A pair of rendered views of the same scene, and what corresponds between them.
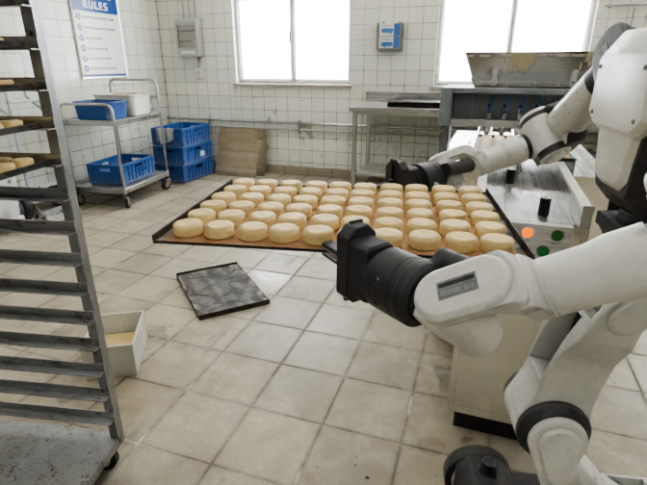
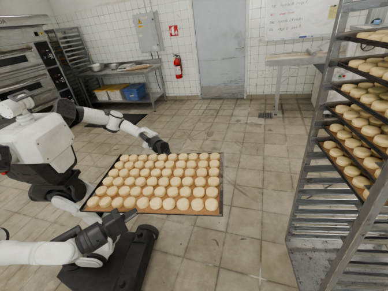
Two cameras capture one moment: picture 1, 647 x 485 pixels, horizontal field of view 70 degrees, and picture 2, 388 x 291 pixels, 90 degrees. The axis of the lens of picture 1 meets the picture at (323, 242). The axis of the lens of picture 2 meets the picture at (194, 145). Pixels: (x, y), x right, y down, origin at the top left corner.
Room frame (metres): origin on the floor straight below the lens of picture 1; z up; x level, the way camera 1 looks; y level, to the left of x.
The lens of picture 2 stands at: (1.57, 0.18, 1.62)
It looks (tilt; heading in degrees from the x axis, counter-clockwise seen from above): 33 degrees down; 184
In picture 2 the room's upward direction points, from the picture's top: 8 degrees counter-clockwise
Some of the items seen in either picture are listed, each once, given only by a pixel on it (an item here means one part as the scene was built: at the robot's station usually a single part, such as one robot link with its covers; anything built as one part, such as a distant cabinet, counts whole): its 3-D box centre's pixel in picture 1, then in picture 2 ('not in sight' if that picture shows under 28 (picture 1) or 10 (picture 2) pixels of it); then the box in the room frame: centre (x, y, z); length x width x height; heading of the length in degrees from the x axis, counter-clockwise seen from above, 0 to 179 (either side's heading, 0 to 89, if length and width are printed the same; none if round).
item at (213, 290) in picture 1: (220, 287); not in sight; (2.52, 0.62, 0.01); 0.60 x 0.40 x 0.03; 28
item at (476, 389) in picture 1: (507, 288); not in sight; (1.65, -0.73, 0.45); 0.70 x 0.34 x 0.90; 161
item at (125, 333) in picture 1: (116, 344); not in sight; (1.82, 0.95, 0.08); 0.30 x 0.22 x 0.16; 11
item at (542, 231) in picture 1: (525, 243); not in sight; (1.31, -0.61, 0.77); 0.24 x 0.04 x 0.14; 71
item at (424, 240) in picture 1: (424, 240); (142, 157); (0.70, -0.16, 1.01); 0.05 x 0.05 x 0.02
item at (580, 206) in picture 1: (552, 155); not in sight; (2.18, -1.07, 0.87); 2.01 x 0.03 x 0.07; 161
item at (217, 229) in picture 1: (219, 229); (204, 156); (0.75, 0.18, 1.01); 0.05 x 0.05 x 0.02
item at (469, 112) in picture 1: (524, 127); not in sight; (2.13, -0.90, 1.01); 0.72 x 0.33 x 0.34; 71
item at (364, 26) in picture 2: not in sight; (364, 28); (-1.52, 2.57, 1.23); 0.58 x 0.19 x 0.07; 161
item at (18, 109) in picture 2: not in sight; (17, 108); (0.80, -0.57, 1.40); 0.10 x 0.07 x 0.09; 171
